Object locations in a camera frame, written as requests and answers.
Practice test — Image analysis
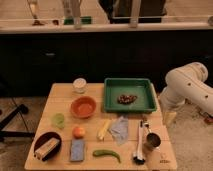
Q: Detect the green pepper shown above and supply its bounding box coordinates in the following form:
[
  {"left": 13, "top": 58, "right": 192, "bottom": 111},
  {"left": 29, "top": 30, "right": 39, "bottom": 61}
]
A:
[{"left": 92, "top": 149, "right": 121, "bottom": 163}]

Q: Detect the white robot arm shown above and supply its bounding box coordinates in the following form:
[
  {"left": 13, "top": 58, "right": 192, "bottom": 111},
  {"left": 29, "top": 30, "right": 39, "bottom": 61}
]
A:
[{"left": 160, "top": 62, "right": 213, "bottom": 116}]

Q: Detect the white paper cup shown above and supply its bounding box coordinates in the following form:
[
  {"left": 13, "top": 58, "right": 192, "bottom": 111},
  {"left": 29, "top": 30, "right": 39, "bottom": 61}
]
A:
[{"left": 73, "top": 78, "right": 87, "bottom": 93}]

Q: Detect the small green translucent cup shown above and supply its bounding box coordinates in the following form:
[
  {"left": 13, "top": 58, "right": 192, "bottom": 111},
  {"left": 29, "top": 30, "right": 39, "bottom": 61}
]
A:
[{"left": 51, "top": 113, "right": 65, "bottom": 129}]

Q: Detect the metal measuring cup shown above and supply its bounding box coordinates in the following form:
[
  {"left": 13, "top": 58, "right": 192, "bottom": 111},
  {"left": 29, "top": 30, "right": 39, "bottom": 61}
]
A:
[{"left": 142, "top": 118, "right": 161, "bottom": 151}]

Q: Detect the green plastic tray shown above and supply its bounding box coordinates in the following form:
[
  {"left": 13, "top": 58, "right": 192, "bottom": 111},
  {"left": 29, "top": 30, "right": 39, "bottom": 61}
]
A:
[{"left": 103, "top": 78, "right": 157, "bottom": 113}]

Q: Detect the brown speckled item in tray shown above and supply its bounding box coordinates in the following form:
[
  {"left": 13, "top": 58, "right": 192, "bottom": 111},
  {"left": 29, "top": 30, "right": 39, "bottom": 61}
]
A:
[{"left": 117, "top": 95, "right": 137, "bottom": 104}]

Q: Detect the orange bowl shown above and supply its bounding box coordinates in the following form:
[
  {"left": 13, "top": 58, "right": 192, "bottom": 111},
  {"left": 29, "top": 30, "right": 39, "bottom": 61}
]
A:
[{"left": 70, "top": 96, "right": 96, "bottom": 119}]

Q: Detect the grey crumpled cloth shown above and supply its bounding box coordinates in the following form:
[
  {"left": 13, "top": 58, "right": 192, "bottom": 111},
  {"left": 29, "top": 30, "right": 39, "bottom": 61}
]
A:
[{"left": 109, "top": 116, "right": 128, "bottom": 145}]

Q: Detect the orange peach fruit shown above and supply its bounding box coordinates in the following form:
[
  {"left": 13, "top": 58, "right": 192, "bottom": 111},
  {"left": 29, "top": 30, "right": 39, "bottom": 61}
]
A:
[{"left": 72, "top": 126, "right": 86, "bottom": 138}]

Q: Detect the blue sponge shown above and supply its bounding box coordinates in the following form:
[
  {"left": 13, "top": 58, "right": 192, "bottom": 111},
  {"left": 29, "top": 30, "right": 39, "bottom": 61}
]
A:
[{"left": 70, "top": 139, "right": 85, "bottom": 162}]

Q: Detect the dark brown bowl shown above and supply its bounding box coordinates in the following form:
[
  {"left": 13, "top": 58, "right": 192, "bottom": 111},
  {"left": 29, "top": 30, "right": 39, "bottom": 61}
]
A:
[{"left": 33, "top": 132, "right": 62, "bottom": 162}]

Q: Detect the tan block in bowl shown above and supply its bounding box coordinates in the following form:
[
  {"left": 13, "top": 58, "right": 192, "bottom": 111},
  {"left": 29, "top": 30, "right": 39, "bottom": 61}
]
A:
[{"left": 35, "top": 138, "right": 59, "bottom": 160}]

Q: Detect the black chair base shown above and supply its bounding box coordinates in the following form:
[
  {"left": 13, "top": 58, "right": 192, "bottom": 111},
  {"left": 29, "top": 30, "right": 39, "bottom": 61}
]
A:
[{"left": 0, "top": 104, "right": 35, "bottom": 141}]

